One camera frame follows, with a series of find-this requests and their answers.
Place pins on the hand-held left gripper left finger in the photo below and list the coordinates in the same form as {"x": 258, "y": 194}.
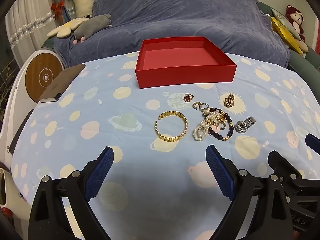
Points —
{"x": 100, "y": 172}

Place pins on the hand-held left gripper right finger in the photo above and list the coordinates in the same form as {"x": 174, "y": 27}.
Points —
{"x": 220, "y": 172}

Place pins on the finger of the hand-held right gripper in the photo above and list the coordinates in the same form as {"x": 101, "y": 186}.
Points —
{"x": 282, "y": 165}
{"x": 312, "y": 142}

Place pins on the gold hoop earring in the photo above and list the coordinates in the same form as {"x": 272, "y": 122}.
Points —
{"x": 206, "y": 104}
{"x": 222, "y": 127}
{"x": 194, "y": 107}

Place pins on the gold bangle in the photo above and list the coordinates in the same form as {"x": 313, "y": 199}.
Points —
{"x": 172, "y": 114}

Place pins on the red cardboard box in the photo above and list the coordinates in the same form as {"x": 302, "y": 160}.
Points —
{"x": 185, "y": 75}

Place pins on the light blue planet-print tablecloth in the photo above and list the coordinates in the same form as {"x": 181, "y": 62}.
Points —
{"x": 100, "y": 120}

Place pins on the green sofa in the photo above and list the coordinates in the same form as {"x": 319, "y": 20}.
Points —
{"x": 307, "y": 62}

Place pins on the white rounded appliance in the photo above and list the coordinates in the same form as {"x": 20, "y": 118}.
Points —
{"x": 12, "y": 195}

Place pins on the cream plush toy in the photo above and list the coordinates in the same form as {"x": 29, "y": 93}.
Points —
{"x": 303, "y": 47}

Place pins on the brown notebook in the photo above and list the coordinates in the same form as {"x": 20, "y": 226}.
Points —
{"x": 65, "y": 80}

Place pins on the yellow cushion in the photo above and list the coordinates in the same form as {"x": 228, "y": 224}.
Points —
{"x": 282, "y": 30}

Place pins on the white round wooden-top device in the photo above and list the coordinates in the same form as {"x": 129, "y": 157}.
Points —
{"x": 40, "y": 65}

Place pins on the grey cushion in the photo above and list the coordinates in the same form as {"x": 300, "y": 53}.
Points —
{"x": 285, "y": 20}

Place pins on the red monkey plush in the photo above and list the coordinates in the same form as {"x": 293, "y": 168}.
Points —
{"x": 296, "y": 17}

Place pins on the grey plush toy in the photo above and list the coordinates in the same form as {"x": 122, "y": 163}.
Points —
{"x": 92, "y": 25}

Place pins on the cream flower pillow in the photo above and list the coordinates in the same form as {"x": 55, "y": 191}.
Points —
{"x": 65, "y": 28}

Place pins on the white curtain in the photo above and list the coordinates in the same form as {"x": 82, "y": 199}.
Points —
{"x": 25, "y": 37}

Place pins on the silver tinsel garland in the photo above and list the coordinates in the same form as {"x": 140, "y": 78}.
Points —
{"x": 27, "y": 25}

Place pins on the blue-grey sofa blanket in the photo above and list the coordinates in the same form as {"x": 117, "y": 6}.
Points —
{"x": 175, "y": 12}

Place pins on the red bow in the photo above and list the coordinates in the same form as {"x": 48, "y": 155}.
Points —
{"x": 58, "y": 6}

